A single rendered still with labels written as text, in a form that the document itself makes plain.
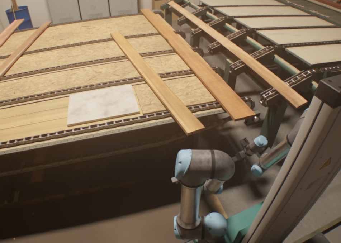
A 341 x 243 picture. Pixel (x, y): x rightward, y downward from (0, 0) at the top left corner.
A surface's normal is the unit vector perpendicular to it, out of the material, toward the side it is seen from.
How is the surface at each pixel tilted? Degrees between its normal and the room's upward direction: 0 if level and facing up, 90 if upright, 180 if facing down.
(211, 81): 0
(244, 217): 0
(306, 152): 90
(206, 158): 15
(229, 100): 0
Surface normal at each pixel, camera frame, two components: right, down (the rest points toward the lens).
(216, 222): 0.13, -0.77
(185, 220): -0.42, 0.44
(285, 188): -0.92, 0.24
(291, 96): -0.36, -0.66
